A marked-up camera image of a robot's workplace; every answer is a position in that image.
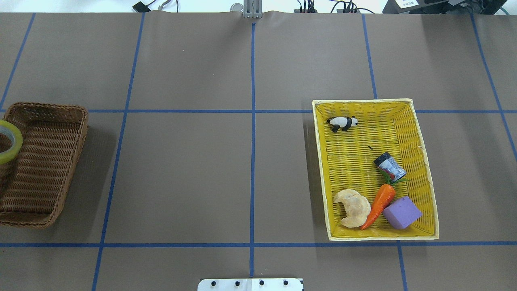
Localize orange toy carrot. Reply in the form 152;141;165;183
360;184;396;230

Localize toy croissant bread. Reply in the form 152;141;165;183
334;189;371;228

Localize yellow woven basket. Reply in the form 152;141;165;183
312;98;439;241

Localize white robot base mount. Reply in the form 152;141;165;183
197;278;304;291

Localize black monitor base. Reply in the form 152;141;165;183
382;0;511;15

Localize brown wicker basket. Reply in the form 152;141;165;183
0;102;88;229

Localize black device on desk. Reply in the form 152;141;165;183
132;1;150;13

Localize small toy can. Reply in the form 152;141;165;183
373;152;407;183

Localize grey metal clamp bracket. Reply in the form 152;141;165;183
242;0;263;19

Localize yellow tape roll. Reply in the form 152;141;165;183
0;120;23;164

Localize black plugs and cables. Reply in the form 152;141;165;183
293;0;376;14

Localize panda figurine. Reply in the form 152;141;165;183
327;116;358;133

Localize purple foam block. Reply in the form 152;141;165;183
382;196;423;230

